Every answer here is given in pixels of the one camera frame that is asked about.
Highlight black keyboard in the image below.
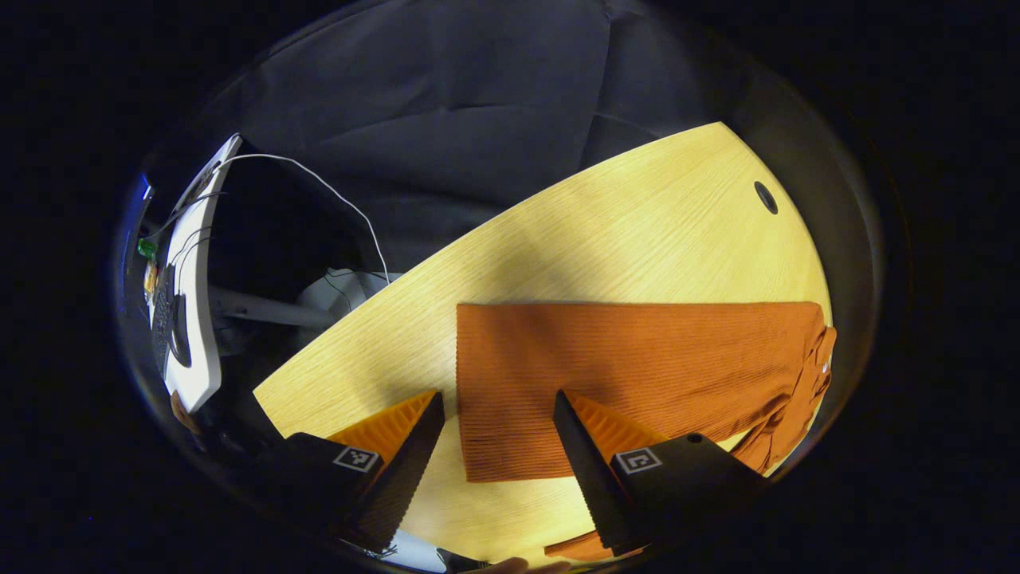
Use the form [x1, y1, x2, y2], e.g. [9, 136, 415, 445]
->
[151, 267, 175, 375]

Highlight white cable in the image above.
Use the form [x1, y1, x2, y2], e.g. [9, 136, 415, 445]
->
[215, 153, 391, 285]

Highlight black computer mouse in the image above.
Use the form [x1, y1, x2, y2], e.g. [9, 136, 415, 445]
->
[170, 293, 194, 369]

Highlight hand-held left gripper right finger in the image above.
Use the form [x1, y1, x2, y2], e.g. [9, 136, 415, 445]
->
[552, 389, 770, 559]

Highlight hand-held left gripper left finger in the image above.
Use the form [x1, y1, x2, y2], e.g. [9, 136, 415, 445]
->
[255, 389, 447, 555]

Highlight white table leg frame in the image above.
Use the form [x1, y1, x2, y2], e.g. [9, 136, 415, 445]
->
[209, 269, 391, 336]

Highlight white side desk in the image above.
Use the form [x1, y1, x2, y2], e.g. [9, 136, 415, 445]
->
[151, 133, 244, 414]

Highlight orange ribbed cardigan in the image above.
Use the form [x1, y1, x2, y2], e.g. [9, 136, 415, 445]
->
[456, 301, 838, 563]

